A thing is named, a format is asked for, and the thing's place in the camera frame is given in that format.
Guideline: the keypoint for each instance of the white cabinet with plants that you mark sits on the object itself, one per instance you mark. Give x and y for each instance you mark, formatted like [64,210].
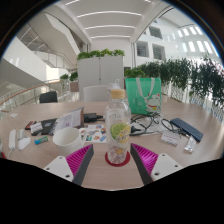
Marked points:
[100,73]

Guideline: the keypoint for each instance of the dark blue keyboard case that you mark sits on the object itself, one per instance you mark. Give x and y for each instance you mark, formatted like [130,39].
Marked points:
[186,129]

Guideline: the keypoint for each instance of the white printed card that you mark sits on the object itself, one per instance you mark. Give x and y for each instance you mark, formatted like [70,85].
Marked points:
[170,138]

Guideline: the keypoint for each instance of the black power adapter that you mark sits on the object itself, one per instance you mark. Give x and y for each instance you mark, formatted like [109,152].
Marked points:
[90,117]

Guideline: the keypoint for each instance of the white computer mouse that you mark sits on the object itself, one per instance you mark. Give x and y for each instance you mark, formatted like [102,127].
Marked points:
[24,143]

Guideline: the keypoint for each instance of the clear small plastic bag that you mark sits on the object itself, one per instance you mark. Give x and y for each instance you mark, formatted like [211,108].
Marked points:
[190,144]

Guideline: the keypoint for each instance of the black office chair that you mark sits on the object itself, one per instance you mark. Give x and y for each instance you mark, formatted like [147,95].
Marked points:
[48,97]

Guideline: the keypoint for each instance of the open white booklet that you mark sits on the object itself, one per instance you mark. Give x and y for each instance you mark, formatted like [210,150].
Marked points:
[70,120]

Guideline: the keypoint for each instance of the red and black phone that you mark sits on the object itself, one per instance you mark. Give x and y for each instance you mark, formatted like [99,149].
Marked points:
[30,125]

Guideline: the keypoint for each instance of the white plastic packet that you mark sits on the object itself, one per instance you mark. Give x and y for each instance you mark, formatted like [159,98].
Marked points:
[36,127]

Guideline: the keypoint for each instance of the green tote bag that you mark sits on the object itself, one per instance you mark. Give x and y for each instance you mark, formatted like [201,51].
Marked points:
[141,96]

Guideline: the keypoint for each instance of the white paper slip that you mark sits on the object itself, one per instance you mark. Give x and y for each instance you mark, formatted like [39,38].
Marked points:
[13,115]

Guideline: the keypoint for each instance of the white paper cup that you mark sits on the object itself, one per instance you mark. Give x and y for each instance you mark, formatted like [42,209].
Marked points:
[68,141]

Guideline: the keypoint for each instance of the curved glass balustrade railing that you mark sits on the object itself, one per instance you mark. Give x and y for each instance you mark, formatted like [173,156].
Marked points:
[23,95]

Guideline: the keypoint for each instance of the brown planter with plants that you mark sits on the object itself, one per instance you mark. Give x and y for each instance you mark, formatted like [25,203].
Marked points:
[74,86]

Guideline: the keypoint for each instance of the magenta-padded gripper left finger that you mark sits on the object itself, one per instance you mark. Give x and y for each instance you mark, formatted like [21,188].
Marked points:
[60,168]

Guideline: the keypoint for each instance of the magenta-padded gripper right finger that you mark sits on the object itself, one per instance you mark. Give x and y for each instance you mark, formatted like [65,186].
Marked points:
[163,166]

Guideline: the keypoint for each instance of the small grey oval case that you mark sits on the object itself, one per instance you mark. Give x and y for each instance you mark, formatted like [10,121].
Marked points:
[21,133]

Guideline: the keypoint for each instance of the clear lime-label drink bottle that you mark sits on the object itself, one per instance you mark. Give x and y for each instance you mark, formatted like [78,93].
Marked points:
[117,133]

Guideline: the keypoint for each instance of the black flat notebook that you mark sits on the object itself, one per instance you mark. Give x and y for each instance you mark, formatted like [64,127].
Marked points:
[48,126]

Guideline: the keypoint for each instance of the white chair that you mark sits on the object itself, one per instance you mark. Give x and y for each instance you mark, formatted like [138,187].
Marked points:
[95,94]

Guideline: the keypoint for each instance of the colourful sticker sheet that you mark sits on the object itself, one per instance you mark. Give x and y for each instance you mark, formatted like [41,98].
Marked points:
[95,135]

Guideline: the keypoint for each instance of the small blue wrapper pack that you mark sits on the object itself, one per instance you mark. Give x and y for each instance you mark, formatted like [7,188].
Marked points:
[41,140]

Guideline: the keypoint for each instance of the green hedge plant row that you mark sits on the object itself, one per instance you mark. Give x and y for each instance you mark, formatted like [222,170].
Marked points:
[196,78]

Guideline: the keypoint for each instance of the white ceiling light strips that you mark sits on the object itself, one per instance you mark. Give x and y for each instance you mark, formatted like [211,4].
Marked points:
[109,13]

